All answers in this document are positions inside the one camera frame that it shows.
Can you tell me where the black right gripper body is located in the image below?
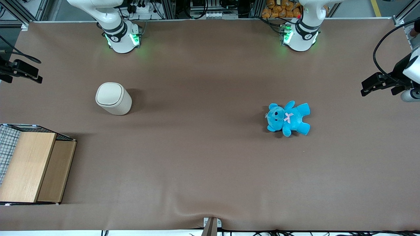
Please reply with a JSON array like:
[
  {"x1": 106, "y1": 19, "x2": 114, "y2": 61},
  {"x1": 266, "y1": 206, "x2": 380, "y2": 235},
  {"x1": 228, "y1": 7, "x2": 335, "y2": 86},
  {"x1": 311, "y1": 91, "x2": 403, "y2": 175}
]
[{"x1": 0, "y1": 64, "x2": 20, "y2": 83}]

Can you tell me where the cream lidded trash can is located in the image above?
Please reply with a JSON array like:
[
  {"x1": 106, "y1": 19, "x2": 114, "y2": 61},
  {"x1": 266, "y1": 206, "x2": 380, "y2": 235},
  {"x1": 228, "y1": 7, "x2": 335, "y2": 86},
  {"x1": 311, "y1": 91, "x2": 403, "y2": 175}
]
[{"x1": 95, "y1": 82, "x2": 133, "y2": 116}]

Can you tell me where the blue teddy bear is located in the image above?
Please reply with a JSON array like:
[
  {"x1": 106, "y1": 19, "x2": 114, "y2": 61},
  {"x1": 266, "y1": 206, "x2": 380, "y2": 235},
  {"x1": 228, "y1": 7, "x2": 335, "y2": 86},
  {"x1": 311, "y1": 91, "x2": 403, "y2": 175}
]
[{"x1": 266, "y1": 100, "x2": 311, "y2": 137}]

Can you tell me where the light wooden board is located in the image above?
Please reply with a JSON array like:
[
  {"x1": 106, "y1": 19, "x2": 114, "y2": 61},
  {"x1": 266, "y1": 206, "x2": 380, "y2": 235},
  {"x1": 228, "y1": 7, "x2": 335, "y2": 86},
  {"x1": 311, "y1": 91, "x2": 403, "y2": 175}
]
[{"x1": 0, "y1": 132, "x2": 57, "y2": 203}]

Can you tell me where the dark wooden board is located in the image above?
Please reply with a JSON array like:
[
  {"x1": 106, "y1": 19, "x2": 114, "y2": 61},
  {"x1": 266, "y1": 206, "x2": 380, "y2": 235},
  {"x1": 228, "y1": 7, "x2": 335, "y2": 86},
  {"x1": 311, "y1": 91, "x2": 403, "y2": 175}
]
[{"x1": 37, "y1": 140, "x2": 77, "y2": 203}]

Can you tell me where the orange plush toy pile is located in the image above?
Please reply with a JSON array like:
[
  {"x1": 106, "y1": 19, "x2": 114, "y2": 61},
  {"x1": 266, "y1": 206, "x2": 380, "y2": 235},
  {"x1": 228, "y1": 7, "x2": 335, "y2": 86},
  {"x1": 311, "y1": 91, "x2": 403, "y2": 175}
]
[{"x1": 261, "y1": 0, "x2": 329, "y2": 19}]

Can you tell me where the white power strip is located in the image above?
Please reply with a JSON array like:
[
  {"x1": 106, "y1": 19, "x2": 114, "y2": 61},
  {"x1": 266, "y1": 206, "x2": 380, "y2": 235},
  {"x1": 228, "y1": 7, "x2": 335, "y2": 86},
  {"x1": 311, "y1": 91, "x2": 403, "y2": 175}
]
[{"x1": 131, "y1": 3, "x2": 155, "y2": 14}]

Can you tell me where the brown table mat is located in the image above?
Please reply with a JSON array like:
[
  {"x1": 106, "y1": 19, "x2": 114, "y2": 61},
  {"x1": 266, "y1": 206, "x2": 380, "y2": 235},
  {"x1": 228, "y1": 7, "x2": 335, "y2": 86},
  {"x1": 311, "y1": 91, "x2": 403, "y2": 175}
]
[{"x1": 0, "y1": 18, "x2": 420, "y2": 232}]

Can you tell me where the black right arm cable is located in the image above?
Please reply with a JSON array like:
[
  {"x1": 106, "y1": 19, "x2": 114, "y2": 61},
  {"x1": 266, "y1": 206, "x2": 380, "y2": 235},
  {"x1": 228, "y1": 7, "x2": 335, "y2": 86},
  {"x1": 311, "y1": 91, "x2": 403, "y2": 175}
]
[{"x1": 0, "y1": 35, "x2": 42, "y2": 64}]

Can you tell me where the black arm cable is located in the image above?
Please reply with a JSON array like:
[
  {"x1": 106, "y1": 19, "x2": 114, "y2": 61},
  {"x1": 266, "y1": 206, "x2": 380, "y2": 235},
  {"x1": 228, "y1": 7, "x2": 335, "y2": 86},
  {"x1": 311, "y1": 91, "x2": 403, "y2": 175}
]
[
  {"x1": 0, "y1": 35, "x2": 42, "y2": 64},
  {"x1": 373, "y1": 19, "x2": 420, "y2": 82}
]

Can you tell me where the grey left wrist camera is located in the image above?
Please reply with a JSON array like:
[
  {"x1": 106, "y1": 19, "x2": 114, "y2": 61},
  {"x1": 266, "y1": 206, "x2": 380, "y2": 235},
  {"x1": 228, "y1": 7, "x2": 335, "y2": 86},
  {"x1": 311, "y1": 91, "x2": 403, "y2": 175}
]
[{"x1": 400, "y1": 88, "x2": 420, "y2": 103}]

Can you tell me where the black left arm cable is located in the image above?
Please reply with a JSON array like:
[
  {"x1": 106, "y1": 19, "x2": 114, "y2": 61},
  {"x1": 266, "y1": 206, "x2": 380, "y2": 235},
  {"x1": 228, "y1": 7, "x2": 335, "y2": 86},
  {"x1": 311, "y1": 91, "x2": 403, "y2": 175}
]
[{"x1": 373, "y1": 19, "x2": 420, "y2": 82}]

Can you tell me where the wooden shelf with wire basket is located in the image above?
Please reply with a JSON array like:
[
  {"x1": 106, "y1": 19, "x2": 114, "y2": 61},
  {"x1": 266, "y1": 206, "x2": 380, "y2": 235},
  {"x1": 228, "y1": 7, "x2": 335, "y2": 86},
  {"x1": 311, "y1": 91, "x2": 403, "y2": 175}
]
[{"x1": 0, "y1": 123, "x2": 78, "y2": 206}]

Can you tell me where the aluminium frame post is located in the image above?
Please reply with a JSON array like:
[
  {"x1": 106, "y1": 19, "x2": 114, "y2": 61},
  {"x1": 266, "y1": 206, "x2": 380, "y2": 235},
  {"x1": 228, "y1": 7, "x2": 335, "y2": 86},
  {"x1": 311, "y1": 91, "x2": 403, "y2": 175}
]
[{"x1": 160, "y1": 0, "x2": 177, "y2": 20}]

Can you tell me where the table edge clamp bracket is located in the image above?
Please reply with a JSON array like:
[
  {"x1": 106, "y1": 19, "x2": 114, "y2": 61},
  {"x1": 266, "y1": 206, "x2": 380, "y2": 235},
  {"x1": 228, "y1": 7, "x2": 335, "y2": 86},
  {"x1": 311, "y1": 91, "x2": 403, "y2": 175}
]
[{"x1": 200, "y1": 217, "x2": 222, "y2": 236}]

